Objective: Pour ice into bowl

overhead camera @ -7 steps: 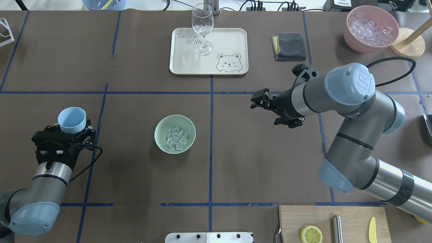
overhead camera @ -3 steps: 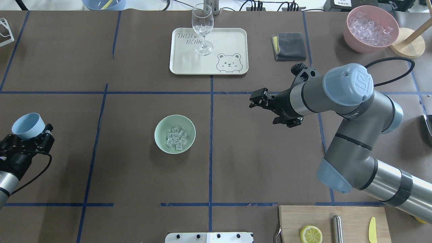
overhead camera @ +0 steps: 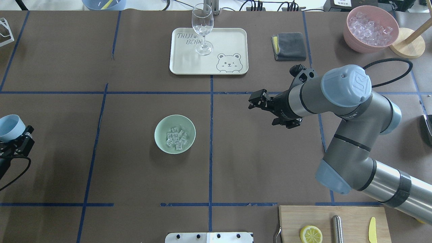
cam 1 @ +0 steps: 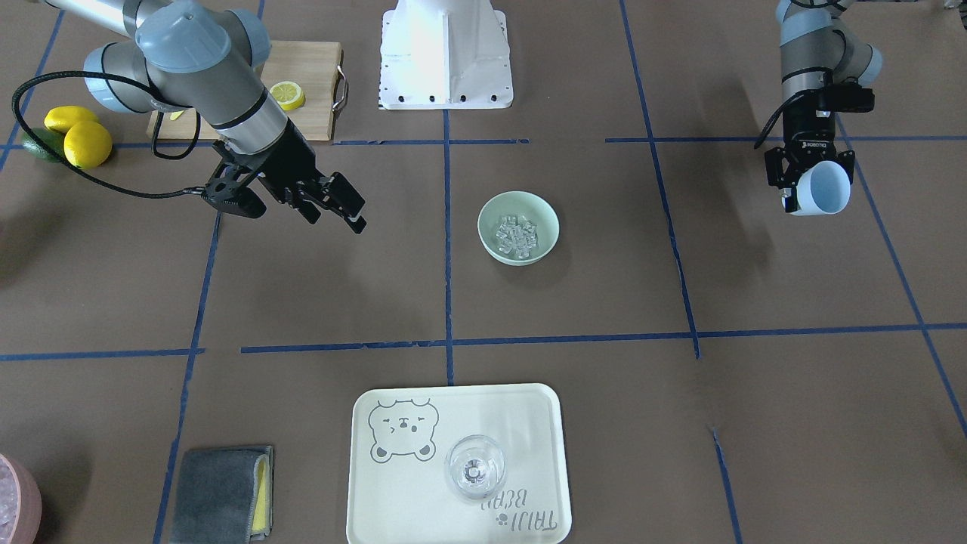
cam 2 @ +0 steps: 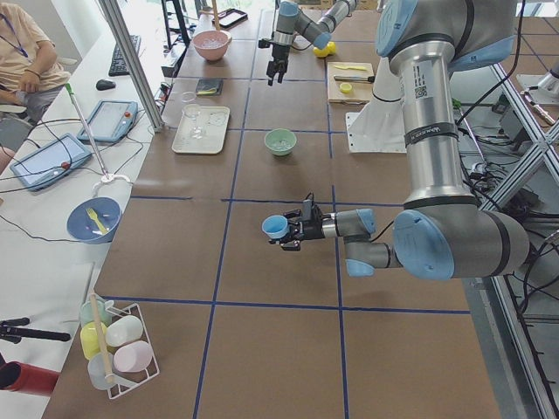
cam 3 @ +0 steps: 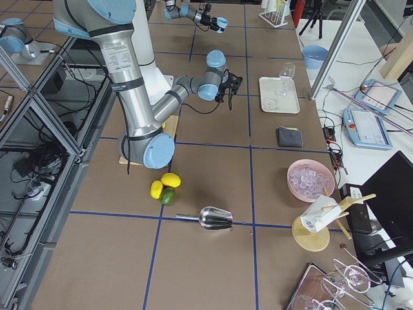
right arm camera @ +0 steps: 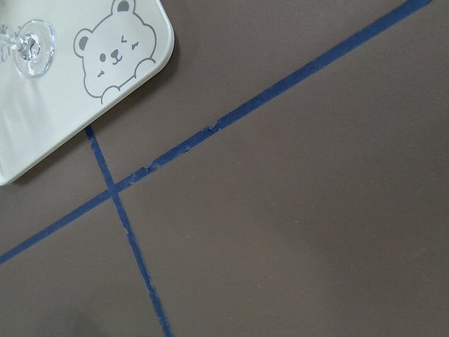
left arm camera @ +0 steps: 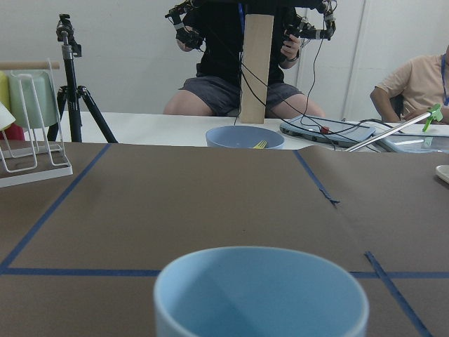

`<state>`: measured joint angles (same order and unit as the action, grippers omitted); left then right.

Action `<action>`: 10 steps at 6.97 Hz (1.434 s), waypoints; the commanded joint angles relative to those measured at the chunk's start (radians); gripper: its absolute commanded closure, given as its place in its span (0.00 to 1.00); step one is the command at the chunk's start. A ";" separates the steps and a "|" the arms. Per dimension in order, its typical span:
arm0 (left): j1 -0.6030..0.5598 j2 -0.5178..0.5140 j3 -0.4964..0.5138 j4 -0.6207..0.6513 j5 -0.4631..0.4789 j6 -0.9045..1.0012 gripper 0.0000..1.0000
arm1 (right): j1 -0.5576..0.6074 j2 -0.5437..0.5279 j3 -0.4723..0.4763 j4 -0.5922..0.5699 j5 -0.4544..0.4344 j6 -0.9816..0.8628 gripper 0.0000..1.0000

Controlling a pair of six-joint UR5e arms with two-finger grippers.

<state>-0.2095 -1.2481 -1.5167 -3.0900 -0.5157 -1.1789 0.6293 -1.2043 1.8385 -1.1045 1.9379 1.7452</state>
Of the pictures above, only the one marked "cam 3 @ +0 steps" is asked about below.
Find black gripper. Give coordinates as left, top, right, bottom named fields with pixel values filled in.
left=215, top=71, right=242, bottom=103
left=200, top=3, right=218, bottom=31

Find light blue plastic cup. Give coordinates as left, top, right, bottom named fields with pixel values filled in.
left=216, top=17, right=228, bottom=34

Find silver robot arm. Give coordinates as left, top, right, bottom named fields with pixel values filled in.
left=54, top=1, right=242, bottom=169
left=164, top=1, right=228, bottom=34

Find pink bowl with ice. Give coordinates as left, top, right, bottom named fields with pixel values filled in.
left=287, top=159, right=336, bottom=202

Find steel ice scoop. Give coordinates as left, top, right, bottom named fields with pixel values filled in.
left=176, top=206, right=234, bottom=231

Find cream bear tray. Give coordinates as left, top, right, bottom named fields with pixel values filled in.
left=259, top=77, right=300, bottom=114

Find clear wine glass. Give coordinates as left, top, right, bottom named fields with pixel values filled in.
left=275, top=62, right=296, bottom=98

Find wooden cutting board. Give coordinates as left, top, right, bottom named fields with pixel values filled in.
left=118, top=115, right=179, bottom=169

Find grey folded cloth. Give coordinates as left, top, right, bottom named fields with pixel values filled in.
left=276, top=127, right=304, bottom=147

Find blue plastic tub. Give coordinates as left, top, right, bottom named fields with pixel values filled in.
left=302, top=45, right=328, bottom=70

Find yellow lemon upper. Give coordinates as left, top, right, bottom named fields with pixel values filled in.
left=161, top=172, right=181, bottom=188

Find yellow lemon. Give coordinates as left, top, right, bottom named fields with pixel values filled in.
left=150, top=180, right=164, bottom=200
left=161, top=172, right=181, bottom=188

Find yellow lemon left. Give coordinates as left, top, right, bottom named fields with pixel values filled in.
left=150, top=180, right=164, bottom=200

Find green lime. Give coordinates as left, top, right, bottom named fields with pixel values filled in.
left=160, top=187, right=176, bottom=205

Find blue teach pendant near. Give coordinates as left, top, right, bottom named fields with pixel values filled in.
left=343, top=108, right=393, bottom=150

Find blue teach pendant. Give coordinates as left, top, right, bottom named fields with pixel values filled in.
left=354, top=79, right=402, bottom=115
left=343, top=108, right=393, bottom=150

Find blue teach pendant far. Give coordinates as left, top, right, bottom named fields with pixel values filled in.
left=354, top=79, right=402, bottom=115

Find wooden paper towel stand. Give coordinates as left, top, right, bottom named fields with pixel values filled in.
left=292, top=194, right=376, bottom=252

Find black laptop monitor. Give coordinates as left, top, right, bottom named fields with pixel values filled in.
left=347, top=150, right=412, bottom=267

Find upside-down wine glasses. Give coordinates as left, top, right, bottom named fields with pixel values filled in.
left=285, top=259, right=383, bottom=309

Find white wire rack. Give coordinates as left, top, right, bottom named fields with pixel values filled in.
left=259, top=0, right=290, bottom=28

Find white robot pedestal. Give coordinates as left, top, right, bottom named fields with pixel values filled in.
left=132, top=0, right=174, bottom=105

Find black camera tripod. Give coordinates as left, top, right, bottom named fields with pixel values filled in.
left=299, top=0, right=323, bottom=39

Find aluminium frame post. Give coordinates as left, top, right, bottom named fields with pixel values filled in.
left=309, top=0, right=366, bottom=100

